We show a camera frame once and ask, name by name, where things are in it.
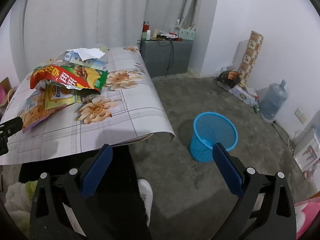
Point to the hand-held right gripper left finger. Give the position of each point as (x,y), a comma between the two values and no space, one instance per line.
(97,170)

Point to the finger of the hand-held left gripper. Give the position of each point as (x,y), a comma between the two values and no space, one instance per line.
(10,127)

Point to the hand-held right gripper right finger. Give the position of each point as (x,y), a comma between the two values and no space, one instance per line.
(227,170)

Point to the orange chip bag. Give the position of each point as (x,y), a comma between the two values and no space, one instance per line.
(32,115)

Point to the blue plastic wastebasket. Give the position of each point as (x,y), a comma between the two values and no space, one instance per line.
(200,145)

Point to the yellow orange snack packet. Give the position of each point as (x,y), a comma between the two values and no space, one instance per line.
(56,97)

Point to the red and green snack bag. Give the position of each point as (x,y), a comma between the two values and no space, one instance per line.
(75,76)

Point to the blue and white box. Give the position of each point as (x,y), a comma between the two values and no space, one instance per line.
(82,61)

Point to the white work glove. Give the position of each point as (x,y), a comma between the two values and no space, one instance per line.
(90,53)

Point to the person's black pants leg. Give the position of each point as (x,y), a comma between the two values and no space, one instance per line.
(125,180)

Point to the cardboard box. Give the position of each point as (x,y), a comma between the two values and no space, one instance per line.
(6,90)

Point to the white shoe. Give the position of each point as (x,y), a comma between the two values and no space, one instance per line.
(146,195)

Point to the floral tablecloth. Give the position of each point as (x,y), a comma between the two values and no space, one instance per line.
(125,110)

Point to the green bottle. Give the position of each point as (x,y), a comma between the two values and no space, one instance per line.
(256,108)

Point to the fluffy white green rug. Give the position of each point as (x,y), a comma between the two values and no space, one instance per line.
(17,200)

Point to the white patterned bag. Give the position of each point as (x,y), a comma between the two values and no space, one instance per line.
(243,95)

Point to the white appliance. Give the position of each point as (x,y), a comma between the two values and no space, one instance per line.
(307,150)

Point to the blue water jug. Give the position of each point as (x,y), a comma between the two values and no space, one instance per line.
(272,100)

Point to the dark snack bag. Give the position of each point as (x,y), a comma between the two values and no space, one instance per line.
(228,77)

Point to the pink cloth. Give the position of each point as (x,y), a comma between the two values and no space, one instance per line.
(307,217)

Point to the patterned wallpaper roll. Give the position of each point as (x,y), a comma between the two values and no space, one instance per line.
(251,55)

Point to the white board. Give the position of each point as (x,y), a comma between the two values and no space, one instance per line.
(241,52)

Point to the grey cabinet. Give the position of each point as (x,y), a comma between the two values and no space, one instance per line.
(160,60)

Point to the white curtain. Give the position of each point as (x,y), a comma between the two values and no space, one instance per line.
(75,17)

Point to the green desk organizer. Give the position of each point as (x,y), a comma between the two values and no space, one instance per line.
(186,35)

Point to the small white bottle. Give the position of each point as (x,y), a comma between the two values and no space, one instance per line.
(148,35)

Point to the red bottle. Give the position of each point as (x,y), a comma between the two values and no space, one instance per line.
(146,27)

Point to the wall outlet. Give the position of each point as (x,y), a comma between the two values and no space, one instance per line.
(301,115)

